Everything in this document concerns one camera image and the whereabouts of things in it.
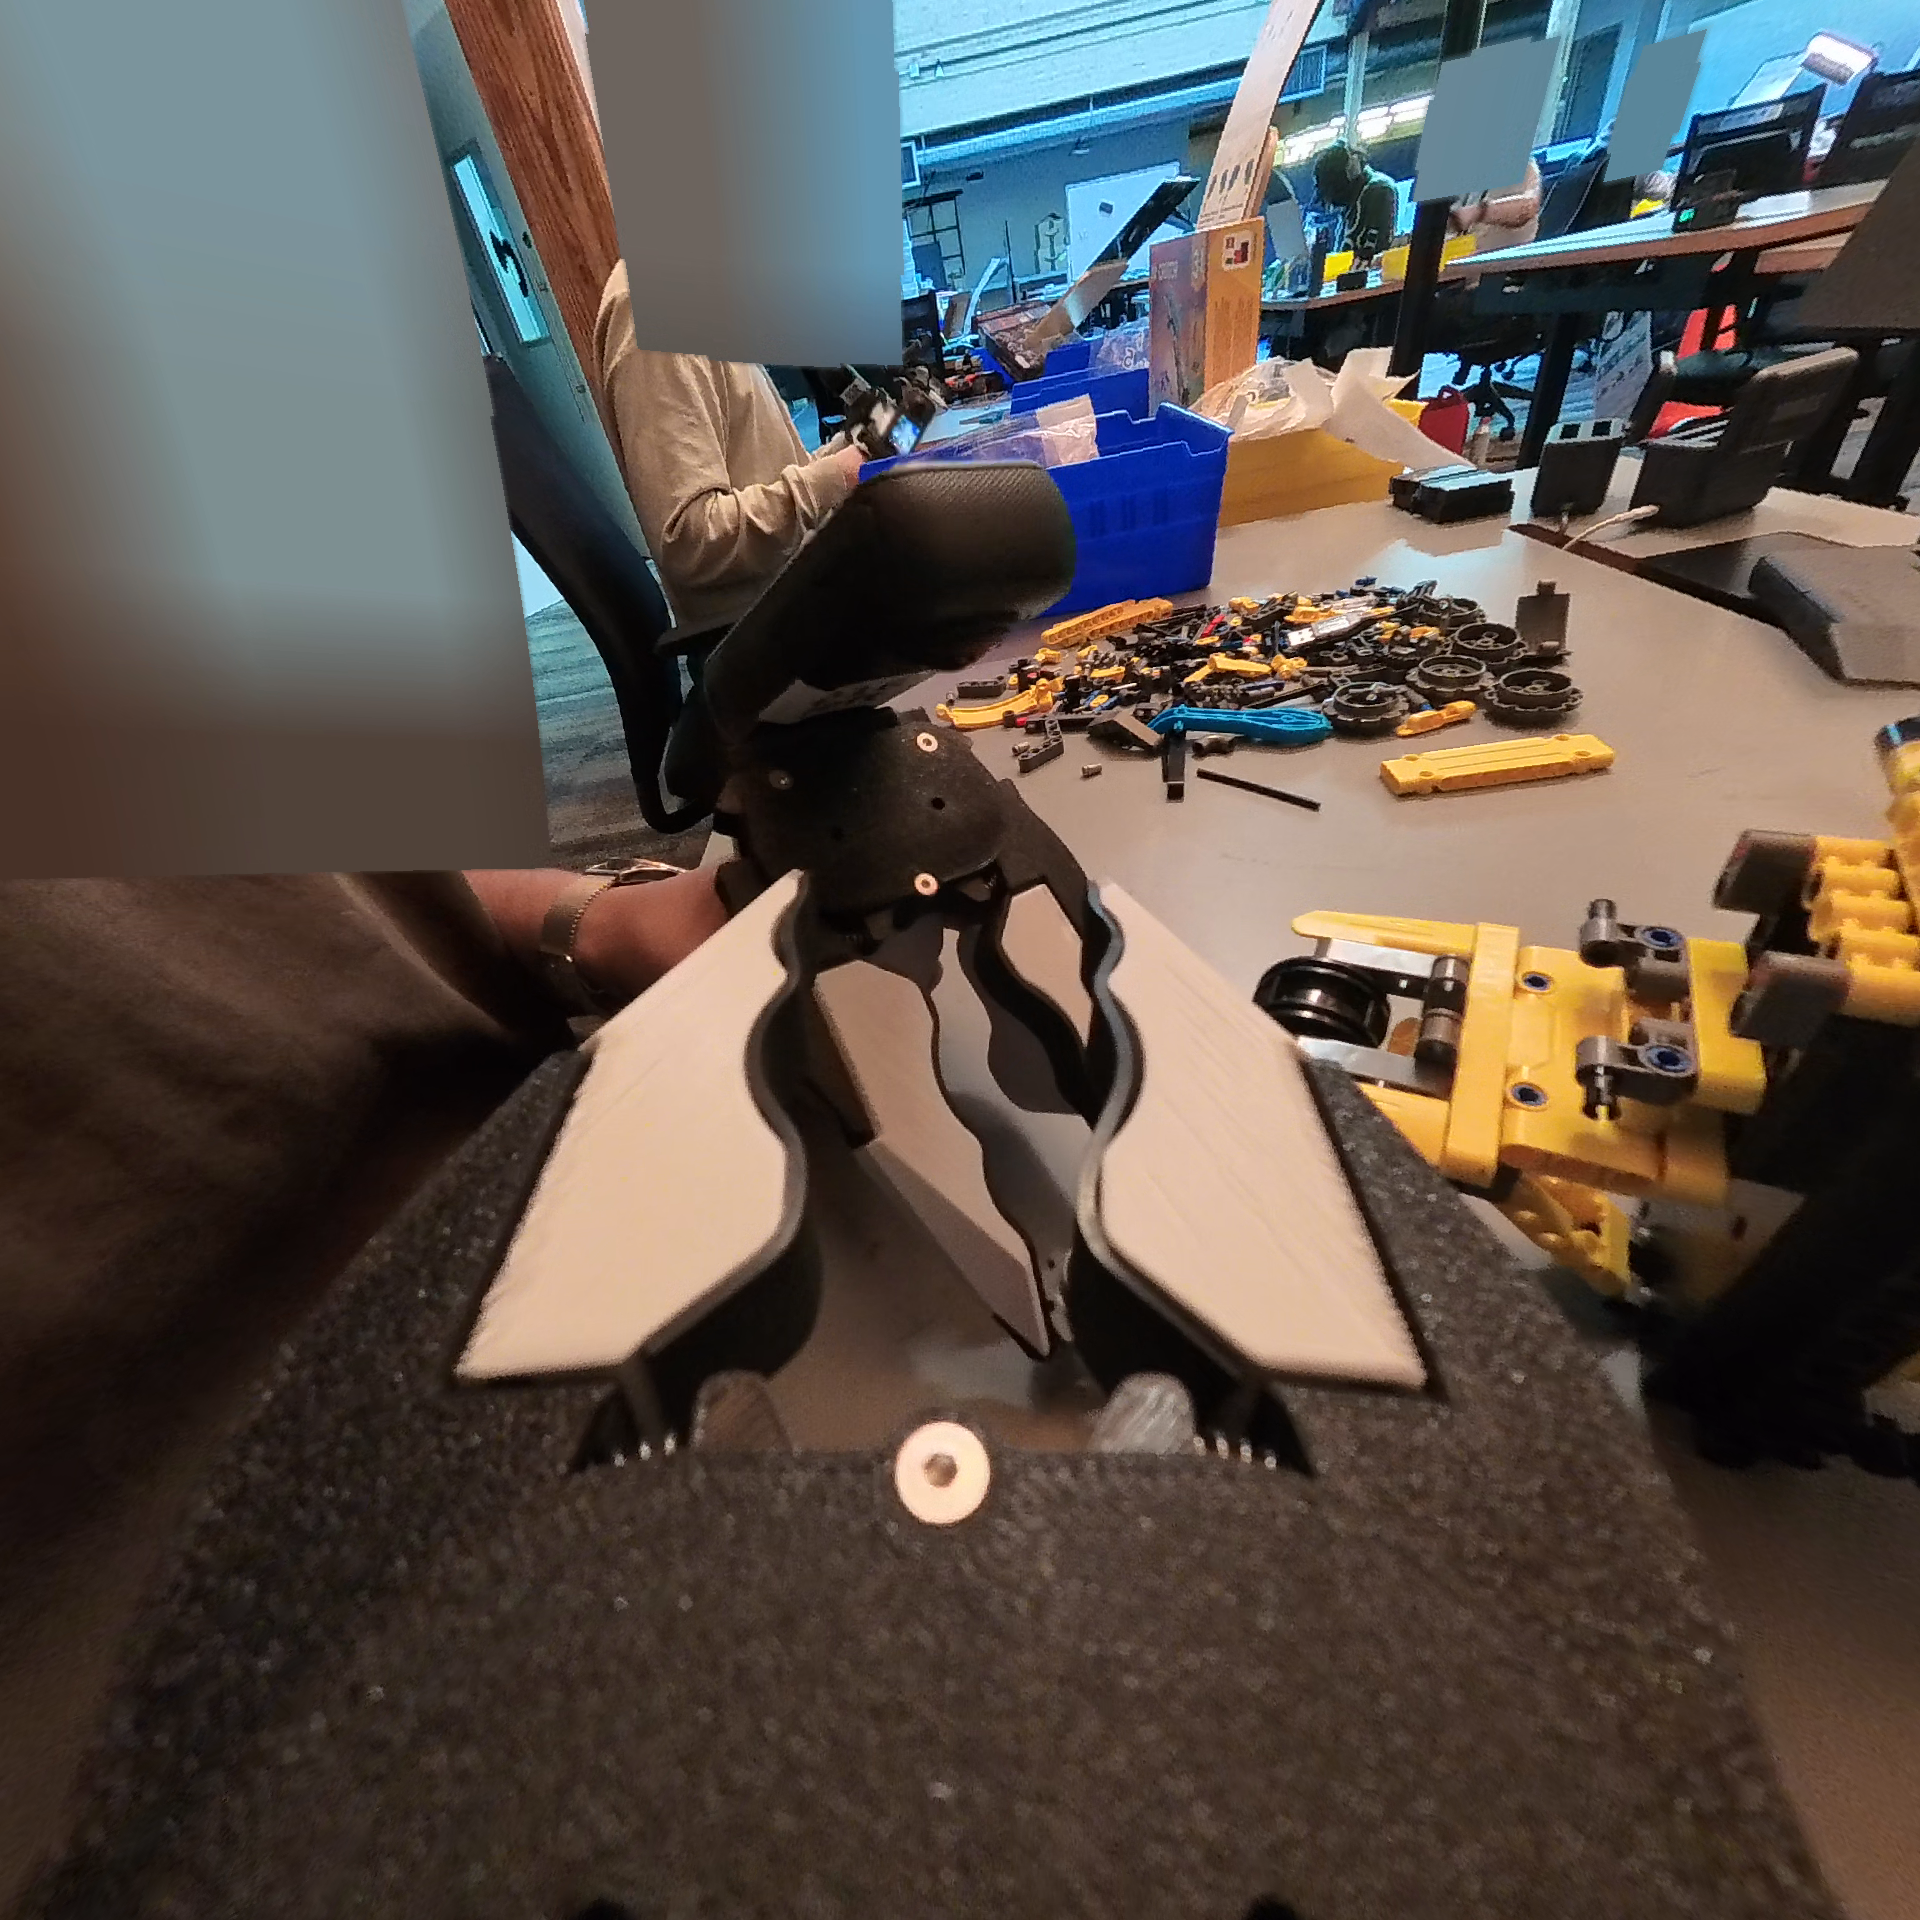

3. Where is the long brown desk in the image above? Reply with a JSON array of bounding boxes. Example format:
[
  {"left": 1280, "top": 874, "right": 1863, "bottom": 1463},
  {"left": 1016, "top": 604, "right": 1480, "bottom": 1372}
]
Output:
[{"left": 1261, "top": 194, "right": 1920, "bottom": 467}]

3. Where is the pile of small building parts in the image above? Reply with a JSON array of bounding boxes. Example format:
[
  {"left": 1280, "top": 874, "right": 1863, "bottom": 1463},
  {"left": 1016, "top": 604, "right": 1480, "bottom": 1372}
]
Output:
[{"left": 936, "top": 584, "right": 1589, "bottom": 783}]

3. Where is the yellow toy vehicle model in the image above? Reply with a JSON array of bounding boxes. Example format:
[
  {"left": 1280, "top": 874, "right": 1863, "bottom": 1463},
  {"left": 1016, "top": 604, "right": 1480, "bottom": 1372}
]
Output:
[{"left": 1253, "top": 720, "right": 1920, "bottom": 1466}]

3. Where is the wooden pillar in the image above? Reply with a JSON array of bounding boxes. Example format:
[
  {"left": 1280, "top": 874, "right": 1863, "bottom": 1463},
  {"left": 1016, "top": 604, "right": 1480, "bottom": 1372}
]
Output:
[{"left": 448, "top": 0, "right": 624, "bottom": 407}]

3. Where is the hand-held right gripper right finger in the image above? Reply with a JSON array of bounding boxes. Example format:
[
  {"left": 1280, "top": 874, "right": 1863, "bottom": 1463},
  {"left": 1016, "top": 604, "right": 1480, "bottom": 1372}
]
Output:
[{"left": 1072, "top": 882, "right": 1431, "bottom": 1426}]

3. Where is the long yellow ribbed panel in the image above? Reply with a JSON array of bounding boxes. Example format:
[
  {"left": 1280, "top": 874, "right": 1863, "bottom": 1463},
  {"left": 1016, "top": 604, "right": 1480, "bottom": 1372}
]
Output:
[{"left": 1382, "top": 737, "right": 1619, "bottom": 799}]

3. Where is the black box device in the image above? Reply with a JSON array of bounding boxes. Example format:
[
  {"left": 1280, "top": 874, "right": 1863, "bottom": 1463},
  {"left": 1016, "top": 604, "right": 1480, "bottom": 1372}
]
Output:
[{"left": 1530, "top": 424, "right": 1631, "bottom": 519}]

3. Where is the large black device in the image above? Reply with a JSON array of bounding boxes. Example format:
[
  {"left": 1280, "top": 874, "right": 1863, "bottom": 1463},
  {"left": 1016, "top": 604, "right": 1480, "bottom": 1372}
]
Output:
[{"left": 1629, "top": 347, "right": 1863, "bottom": 530}]

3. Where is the blue plastic bin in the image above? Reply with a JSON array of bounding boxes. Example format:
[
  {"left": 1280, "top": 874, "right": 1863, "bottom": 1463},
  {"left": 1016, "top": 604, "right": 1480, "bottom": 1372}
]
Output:
[
  {"left": 1009, "top": 343, "right": 1157, "bottom": 424},
  {"left": 857, "top": 402, "right": 1234, "bottom": 601}
]

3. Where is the gray monitor stand base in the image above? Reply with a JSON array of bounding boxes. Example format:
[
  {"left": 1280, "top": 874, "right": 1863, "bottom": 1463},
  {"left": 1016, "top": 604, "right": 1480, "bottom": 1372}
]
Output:
[{"left": 1746, "top": 537, "right": 1920, "bottom": 684}]

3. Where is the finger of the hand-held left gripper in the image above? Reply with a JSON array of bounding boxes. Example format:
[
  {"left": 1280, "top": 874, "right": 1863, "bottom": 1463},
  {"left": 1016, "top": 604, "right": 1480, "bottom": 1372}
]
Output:
[
  {"left": 960, "top": 882, "right": 1126, "bottom": 1120},
  {"left": 809, "top": 951, "right": 1071, "bottom": 1366}
]

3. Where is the black monitor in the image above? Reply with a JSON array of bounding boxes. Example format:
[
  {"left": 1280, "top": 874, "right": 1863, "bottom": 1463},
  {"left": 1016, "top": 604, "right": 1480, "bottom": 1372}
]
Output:
[{"left": 1672, "top": 83, "right": 1834, "bottom": 226}]

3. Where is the blue brick separator tool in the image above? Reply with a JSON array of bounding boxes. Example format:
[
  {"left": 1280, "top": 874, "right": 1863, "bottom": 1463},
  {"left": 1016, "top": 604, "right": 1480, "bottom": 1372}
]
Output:
[{"left": 1149, "top": 704, "right": 1336, "bottom": 752}]

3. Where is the black office chair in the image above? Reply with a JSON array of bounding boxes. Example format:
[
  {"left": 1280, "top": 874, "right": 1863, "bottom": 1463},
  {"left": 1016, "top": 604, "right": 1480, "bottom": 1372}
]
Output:
[{"left": 488, "top": 353, "right": 737, "bottom": 835}]

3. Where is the person's left hand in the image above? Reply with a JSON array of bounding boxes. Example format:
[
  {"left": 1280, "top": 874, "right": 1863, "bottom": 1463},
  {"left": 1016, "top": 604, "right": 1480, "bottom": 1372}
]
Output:
[{"left": 593, "top": 867, "right": 775, "bottom": 999}]

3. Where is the orange cardboard box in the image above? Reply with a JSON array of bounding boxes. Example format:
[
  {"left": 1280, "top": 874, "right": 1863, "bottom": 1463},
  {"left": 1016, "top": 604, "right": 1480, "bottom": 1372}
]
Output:
[{"left": 1149, "top": 129, "right": 1280, "bottom": 415}]

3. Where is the white crumpled plastic bag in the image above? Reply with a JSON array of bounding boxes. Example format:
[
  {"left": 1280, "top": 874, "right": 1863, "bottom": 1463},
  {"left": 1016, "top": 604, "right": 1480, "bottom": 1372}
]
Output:
[{"left": 1200, "top": 347, "right": 1466, "bottom": 473}]

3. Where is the metal mesh wristwatch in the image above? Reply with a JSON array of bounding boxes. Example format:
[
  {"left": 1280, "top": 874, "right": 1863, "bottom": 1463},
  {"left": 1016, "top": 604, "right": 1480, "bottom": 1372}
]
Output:
[{"left": 537, "top": 855, "right": 688, "bottom": 1009}]

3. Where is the wall sign plate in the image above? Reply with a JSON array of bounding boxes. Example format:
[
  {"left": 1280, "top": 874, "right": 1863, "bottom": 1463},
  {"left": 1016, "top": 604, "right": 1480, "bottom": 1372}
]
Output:
[{"left": 451, "top": 142, "right": 549, "bottom": 347}]

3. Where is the black power adapter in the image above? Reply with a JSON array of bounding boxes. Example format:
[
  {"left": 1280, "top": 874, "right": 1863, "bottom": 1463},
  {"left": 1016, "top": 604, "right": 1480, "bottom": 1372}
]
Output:
[{"left": 1389, "top": 465, "right": 1519, "bottom": 523}]

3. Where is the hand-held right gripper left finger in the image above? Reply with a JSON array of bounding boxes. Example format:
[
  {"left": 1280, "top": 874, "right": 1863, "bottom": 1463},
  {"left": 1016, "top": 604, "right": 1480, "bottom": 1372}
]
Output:
[{"left": 455, "top": 872, "right": 826, "bottom": 1433}]

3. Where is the person's brown shirt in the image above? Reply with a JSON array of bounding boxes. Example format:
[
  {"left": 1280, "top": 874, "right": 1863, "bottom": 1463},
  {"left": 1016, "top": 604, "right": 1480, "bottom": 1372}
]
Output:
[{"left": 0, "top": 874, "right": 602, "bottom": 1654}]

